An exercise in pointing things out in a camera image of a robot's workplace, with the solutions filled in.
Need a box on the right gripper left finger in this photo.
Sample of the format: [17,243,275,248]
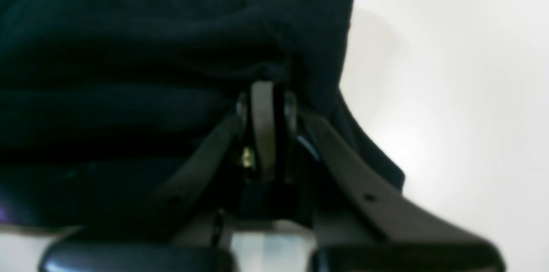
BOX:
[39,81,275,272]

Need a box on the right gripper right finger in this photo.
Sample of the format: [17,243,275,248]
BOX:
[274,91,506,272]

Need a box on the black t-shirt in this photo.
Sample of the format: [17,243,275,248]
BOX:
[0,0,405,227]

